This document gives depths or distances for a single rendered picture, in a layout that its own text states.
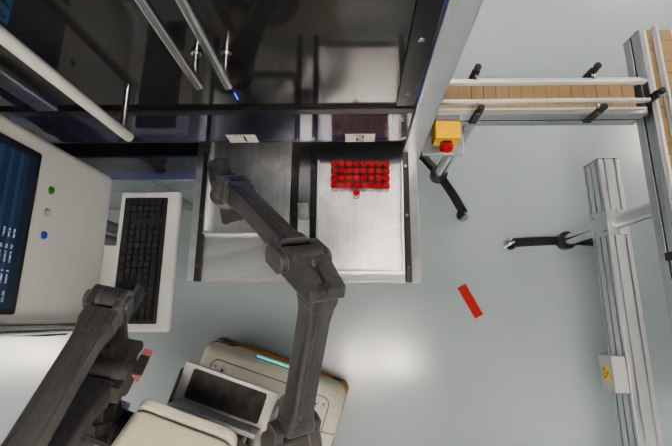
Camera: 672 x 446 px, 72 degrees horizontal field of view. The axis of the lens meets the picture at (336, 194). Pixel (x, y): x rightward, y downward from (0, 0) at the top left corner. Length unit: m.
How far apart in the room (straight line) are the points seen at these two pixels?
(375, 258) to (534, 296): 1.18
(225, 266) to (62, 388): 0.67
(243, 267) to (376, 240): 0.41
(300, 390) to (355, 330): 1.36
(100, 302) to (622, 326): 1.64
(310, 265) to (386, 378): 1.49
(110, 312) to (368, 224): 0.76
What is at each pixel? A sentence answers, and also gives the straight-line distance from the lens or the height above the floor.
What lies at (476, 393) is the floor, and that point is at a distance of 2.36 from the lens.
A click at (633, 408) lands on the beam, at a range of 1.98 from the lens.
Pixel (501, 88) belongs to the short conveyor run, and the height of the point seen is 0.93.
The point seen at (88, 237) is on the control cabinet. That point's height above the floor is 0.91.
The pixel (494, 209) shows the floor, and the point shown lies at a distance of 2.43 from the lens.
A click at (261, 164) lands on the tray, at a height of 0.88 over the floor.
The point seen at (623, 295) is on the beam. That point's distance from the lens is 1.98.
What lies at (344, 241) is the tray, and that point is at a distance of 1.41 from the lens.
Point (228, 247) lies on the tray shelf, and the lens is 1.46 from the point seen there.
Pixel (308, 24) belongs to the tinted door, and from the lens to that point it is 0.89.
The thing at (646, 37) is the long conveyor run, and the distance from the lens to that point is 1.85.
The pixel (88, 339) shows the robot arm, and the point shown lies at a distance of 0.96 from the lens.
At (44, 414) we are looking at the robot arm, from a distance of 0.90.
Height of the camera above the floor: 2.27
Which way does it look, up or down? 75 degrees down
